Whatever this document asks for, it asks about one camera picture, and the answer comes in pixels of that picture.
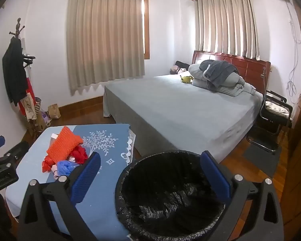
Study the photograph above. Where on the black metal chair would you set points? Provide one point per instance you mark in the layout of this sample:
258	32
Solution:
271	120

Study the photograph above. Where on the red wooden headboard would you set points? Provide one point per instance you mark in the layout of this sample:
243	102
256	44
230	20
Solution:
250	67

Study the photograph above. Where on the brown cardboard box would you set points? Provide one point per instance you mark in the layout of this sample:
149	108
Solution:
39	125

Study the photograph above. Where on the wooden window frame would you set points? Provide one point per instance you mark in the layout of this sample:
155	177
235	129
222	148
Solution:
147	30

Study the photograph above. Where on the black lined trash bin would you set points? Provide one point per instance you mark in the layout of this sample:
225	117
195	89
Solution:
165	205

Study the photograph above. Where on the grey floor mat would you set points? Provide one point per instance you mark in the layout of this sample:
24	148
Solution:
260	159

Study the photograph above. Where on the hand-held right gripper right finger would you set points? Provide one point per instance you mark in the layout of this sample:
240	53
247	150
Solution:
214	178

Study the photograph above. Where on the pink white wrapper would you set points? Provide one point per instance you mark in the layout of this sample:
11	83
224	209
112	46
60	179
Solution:
55	172

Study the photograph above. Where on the light grey folded quilt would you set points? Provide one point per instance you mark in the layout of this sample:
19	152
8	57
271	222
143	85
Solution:
237	86

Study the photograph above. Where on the black clothes hanger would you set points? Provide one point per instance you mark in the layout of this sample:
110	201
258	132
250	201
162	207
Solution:
28	58

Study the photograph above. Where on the pink soft item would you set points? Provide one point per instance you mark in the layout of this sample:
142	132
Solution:
175	69

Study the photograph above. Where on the brown paper bag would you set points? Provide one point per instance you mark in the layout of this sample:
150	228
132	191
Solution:
54	111

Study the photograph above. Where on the yellow plush toy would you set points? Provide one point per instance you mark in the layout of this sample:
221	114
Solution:
185	79

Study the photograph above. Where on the black bag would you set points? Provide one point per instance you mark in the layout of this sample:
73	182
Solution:
181	64

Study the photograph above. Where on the dark wooden coat rack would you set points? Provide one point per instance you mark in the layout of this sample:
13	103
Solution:
18	26

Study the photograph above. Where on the orange foam net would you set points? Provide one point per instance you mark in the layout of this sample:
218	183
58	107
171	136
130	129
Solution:
64	143

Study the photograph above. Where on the red plastic bag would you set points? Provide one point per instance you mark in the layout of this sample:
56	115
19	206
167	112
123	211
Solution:
47	165

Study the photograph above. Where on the purple object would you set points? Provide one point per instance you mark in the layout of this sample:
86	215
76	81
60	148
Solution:
45	117

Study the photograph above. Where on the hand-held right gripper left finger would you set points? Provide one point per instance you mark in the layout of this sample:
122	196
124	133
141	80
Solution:
86	175

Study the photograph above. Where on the red shopping bag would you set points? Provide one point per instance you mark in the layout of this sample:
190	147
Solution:
30	87

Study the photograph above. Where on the narrow beige curtain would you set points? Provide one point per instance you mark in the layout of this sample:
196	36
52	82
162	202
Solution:
225	25

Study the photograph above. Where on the bed with grey sheet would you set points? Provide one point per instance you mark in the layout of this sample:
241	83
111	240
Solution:
178	105

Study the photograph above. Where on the light grey pillow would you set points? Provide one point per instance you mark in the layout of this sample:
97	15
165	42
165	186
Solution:
195	70
199	82

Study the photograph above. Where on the wide beige curtain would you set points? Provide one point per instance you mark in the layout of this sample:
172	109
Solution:
102	42

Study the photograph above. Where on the striped bag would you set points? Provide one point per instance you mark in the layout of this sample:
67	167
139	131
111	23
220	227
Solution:
38	108

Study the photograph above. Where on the red cloth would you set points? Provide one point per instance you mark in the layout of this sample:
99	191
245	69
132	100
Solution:
79	154

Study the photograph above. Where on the beige tote bag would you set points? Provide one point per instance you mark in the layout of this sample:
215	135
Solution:
29	108

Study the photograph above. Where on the blue tree print tablecloth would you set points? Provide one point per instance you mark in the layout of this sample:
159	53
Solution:
110	140

